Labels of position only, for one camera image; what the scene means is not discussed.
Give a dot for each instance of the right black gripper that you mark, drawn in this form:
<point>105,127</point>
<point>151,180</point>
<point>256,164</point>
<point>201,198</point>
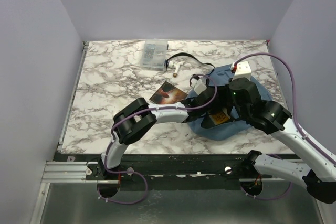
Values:
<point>228,100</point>

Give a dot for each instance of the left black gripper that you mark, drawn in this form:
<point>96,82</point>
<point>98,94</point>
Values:
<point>211,110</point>

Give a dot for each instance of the blue student backpack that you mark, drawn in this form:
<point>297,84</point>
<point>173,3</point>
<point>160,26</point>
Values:
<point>219,125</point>

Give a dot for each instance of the yellow Treehouse book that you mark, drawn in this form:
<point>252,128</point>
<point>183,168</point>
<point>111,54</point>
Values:
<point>220,117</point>

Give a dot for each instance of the dark Three Days book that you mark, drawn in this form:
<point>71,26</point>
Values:
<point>167,94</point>

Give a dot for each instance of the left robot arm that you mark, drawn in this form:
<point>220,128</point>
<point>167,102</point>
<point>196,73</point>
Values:
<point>135,120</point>

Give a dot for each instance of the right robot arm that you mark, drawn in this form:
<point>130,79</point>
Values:
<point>316,174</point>

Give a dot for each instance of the white earbud charger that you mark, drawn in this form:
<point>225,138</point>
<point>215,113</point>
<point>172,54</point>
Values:
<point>176,66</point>

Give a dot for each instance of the clear plastic storage box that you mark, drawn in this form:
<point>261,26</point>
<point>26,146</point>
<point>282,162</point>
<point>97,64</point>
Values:
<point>154,54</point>

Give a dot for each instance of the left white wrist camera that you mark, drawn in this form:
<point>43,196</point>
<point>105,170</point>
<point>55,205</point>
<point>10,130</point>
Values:
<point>200,85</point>

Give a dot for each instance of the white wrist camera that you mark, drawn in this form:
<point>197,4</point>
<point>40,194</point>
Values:
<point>200,85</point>
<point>241,70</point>

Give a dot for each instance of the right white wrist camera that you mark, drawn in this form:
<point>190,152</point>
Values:
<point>241,70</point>

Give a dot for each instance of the aluminium frame rail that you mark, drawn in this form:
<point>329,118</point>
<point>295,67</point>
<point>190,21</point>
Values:
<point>65,172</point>

